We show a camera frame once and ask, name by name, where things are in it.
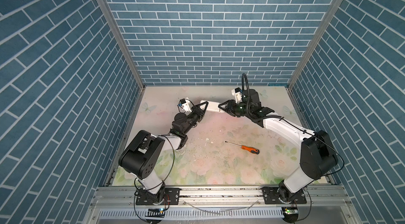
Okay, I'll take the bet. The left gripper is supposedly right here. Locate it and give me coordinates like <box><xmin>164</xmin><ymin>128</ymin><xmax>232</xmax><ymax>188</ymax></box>
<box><xmin>181</xmin><ymin>102</ymin><xmax>208</xmax><ymax>136</ymax></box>

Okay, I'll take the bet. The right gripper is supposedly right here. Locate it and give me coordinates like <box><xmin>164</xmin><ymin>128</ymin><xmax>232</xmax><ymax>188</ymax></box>
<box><xmin>218</xmin><ymin>99</ymin><xmax>252</xmax><ymax>118</ymax></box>

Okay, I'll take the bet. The white remote control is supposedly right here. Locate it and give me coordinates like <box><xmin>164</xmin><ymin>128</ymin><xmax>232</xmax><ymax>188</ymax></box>
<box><xmin>200</xmin><ymin>100</ymin><xmax>224</xmax><ymax>113</ymax></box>

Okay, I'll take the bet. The orange handled screwdriver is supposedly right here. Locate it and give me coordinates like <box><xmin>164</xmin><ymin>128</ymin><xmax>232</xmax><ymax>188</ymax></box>
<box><xmin>226</xmin><ymin>141</ymin><xmax>259</xmax><ymax>154</ymax></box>

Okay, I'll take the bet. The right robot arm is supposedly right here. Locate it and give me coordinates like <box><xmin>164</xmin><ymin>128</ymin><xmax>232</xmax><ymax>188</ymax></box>
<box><xmin>212</xmin><ymin>88</ymin><xmax>339</xmax><ymax>203</ymax></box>

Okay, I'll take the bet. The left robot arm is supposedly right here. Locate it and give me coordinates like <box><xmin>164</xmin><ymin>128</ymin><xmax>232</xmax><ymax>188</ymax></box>
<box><xmin>119</xmin><ymin>98</ymin><xmax>208</xmax><ymax>196</ymax></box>

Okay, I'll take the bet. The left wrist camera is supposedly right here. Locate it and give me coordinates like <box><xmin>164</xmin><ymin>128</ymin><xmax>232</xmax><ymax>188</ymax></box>
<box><xmin>178</xmin><ymin>98</ymin><xmax>194</xmax><ymax>113</ymax></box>

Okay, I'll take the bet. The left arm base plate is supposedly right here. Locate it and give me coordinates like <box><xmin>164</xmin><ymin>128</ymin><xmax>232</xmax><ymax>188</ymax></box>
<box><xmin>136</xmin><ymin>188</ymin><xmax>180</xmax><ymax>206</ymax></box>

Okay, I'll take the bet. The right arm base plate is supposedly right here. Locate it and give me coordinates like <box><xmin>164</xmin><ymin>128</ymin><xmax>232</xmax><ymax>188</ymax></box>
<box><xmin>261</xmin><ymin>187</ymin><xmax>307</xmax><ymax>205</ymax></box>

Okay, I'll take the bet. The white ribbed cable duct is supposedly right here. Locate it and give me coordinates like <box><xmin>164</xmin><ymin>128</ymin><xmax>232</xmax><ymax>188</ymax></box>
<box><xmin>99</xmin><ymin>207</ymin><xmax>284</xmax><ymax>221</ymax></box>

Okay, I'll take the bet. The aluminium mounting rail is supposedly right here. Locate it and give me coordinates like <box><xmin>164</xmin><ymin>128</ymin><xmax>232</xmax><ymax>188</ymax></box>
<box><xmin>90</xmin><ymin>184</ymin><xmax>351</xmax><ymax>208</ymax></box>

